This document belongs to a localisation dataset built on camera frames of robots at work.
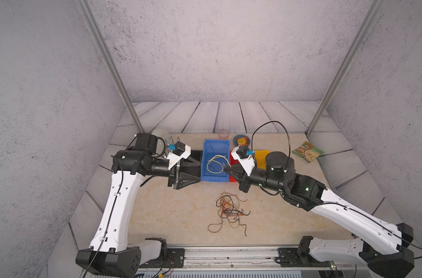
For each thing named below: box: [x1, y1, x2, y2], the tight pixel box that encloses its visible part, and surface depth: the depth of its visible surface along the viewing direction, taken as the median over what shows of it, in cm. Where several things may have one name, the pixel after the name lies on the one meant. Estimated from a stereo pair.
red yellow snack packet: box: [236, 136, 250, 146], surface depth 116 cm
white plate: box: [151, 127, 172, 145], surface depth 103 cm
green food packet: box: [292, 140, 325, 163], surface depth 111 cm
